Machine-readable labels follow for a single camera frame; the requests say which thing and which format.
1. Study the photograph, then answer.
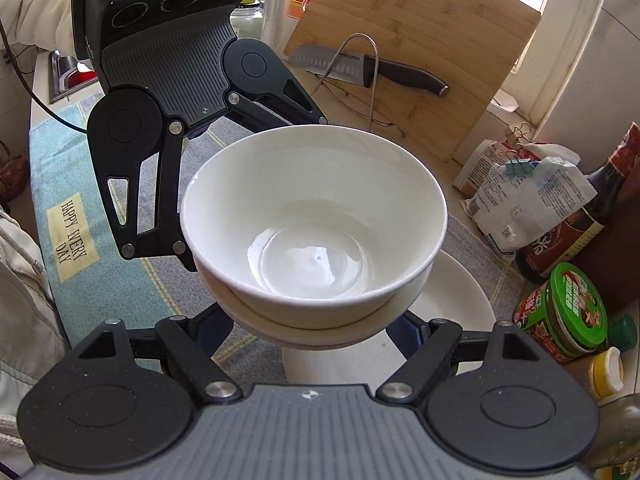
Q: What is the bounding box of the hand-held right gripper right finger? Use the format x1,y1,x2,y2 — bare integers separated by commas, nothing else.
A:
376,309,547,406

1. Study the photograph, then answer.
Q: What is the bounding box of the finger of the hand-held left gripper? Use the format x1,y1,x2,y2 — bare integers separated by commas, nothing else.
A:
92,117,199,273
202,66,331,139

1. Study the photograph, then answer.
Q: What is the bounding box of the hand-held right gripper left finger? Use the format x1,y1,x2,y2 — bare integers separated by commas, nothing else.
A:
62,302,244,406

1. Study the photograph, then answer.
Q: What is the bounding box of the white fruit-print plate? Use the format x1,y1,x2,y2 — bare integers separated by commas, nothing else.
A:
280,250,497,387

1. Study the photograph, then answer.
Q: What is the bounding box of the glass jar with yellow-green lid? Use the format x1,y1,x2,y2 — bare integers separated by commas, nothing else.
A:
232,0,266,41

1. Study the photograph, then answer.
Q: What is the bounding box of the red and white basin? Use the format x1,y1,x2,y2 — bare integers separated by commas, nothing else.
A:
60,67,98,89

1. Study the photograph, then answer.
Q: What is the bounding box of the stack of clear plastic cups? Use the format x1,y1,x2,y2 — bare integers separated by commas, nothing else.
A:
262,0,297,56

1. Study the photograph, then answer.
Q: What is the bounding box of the grey and teal dish mat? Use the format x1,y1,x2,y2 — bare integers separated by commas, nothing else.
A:
27,100,526,376

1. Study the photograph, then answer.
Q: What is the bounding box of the steel kitchen sink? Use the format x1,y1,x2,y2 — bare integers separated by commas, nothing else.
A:
47,50,103,106

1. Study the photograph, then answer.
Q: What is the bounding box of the green-lidded sauce jar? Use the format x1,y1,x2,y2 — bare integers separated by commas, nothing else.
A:
513,262,609,364

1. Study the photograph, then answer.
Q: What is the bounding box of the brown rounded object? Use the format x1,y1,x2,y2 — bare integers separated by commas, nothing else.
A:
0,140,30,203

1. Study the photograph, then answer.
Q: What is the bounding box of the bamboo cutting board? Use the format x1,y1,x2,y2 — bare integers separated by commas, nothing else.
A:
284,0,542,163

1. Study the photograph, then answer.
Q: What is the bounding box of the white printed food bag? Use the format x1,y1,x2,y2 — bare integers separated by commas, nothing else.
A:
465,156,598,261

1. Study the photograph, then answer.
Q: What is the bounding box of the red and white food bag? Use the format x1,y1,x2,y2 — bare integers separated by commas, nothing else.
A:
454,139,581,198

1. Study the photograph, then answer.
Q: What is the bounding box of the person's beige jacket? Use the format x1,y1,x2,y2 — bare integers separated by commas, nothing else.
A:
0,205,71,480

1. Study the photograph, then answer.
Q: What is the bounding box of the dark soy sauce bottle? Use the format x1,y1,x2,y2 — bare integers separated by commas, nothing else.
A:
515,122,640,285

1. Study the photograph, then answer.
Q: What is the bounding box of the teal bag clip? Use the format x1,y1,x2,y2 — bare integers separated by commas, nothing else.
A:
501,159,535,179

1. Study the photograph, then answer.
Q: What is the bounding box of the yellow-lidded jar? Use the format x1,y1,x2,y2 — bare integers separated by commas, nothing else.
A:
587,347,626,402

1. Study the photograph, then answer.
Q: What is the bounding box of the small green-capped bottle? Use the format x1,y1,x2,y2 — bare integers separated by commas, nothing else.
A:
606,314,638,357

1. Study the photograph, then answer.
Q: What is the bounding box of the clear glass oil bottle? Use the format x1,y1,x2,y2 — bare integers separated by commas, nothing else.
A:
582,392,640,472

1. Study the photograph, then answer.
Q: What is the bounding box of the metal wire rack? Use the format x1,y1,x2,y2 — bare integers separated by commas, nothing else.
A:
306,33,407,137

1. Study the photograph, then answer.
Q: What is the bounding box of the black-handled kitchen knife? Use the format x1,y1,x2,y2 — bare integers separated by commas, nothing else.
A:
287,44,449,98

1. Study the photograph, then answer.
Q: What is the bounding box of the black cable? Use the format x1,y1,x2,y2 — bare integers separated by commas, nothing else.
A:
0,10,92,135

